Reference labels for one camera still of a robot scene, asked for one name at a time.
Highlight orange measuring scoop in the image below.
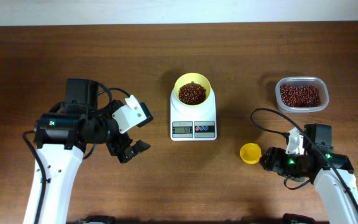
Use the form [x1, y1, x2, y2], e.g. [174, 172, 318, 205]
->
[239, 143, 262, 164]

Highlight red beans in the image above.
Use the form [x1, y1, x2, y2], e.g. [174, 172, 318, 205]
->
[279, 84, 321, 108]

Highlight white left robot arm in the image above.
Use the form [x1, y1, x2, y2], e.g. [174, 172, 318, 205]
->
[22, 78, 154, 223]

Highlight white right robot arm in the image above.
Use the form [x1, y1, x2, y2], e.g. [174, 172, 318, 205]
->
[259, 124, 358, 223]

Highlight white digital kitchen scale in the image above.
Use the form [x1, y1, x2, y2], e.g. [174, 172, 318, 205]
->
[170, 88, 218, 141]

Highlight yellow plastic bowl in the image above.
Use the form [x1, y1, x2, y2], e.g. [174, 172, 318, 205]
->
[173, 73, 212, 108]

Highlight clear plastic container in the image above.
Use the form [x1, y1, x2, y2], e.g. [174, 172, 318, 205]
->
[275, 77, 329, 113]

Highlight black right camera cable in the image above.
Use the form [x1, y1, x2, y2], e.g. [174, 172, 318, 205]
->
[250, 107, 358, 224]

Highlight black camera cable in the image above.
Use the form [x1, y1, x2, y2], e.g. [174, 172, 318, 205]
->
[250, 107, 358, 224]
[22, 82, 133, 224]

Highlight black left camera cable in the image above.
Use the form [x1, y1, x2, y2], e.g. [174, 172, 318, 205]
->
[22, 82, 133, 224]

